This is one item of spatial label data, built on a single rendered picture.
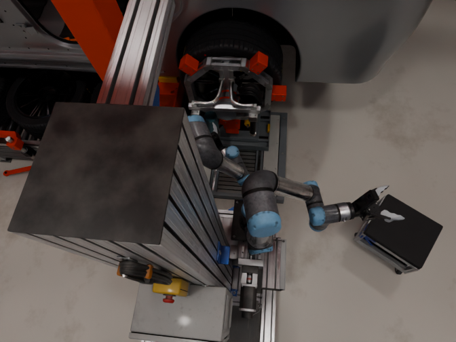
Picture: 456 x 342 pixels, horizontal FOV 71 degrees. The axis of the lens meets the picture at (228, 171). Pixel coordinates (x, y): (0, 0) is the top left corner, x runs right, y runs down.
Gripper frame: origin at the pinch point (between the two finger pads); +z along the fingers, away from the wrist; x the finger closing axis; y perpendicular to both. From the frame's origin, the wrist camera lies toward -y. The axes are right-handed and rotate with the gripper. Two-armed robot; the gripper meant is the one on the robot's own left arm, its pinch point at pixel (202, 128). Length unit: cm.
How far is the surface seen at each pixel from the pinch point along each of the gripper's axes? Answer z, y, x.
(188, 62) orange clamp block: 23.7, -28.7, 12.9
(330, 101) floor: -8, 83, 130
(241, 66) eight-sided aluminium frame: 0.5, -28.9, 32.7
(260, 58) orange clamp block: -5, -32, 43
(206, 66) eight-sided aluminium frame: 14.6, -28.2, 19.0
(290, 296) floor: -107, 83, -16
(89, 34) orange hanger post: 19, -78, -28
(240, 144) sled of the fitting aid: 6, 68, 33
